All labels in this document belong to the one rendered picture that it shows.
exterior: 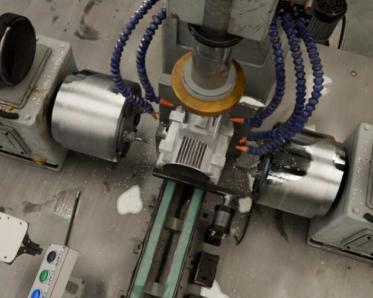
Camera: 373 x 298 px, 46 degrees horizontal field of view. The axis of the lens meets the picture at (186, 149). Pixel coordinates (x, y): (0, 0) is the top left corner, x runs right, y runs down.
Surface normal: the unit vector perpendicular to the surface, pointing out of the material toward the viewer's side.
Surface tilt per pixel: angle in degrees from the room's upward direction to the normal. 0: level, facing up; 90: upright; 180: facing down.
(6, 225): 52
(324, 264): 0
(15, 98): 0
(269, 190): 62
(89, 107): 17
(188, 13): 90
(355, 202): 0
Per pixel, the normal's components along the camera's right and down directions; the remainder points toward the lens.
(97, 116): -0.07, 0.00
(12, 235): 0.77, -0.04
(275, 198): -0.24, 0.69
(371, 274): 0.04, -0.39
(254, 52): -0.28, 0.88
